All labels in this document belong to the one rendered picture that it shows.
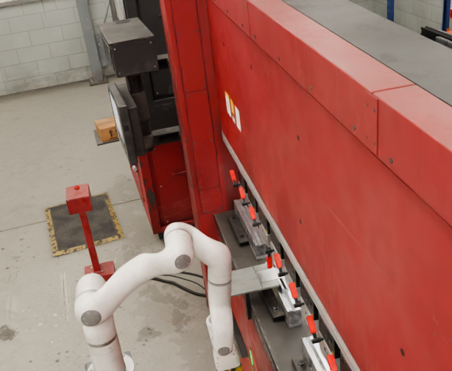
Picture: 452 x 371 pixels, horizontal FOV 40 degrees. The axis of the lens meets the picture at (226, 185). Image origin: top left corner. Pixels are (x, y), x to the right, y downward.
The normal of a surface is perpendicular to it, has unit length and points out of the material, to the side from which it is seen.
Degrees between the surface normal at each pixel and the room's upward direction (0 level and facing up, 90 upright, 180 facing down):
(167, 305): 0
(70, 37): 90
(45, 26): 90
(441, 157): 90
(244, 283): 0
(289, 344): 0
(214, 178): 90
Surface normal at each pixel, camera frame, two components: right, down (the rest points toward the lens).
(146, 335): -0.11, -0.87
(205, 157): 0.22, 0.44
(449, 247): -0.97, 0.20
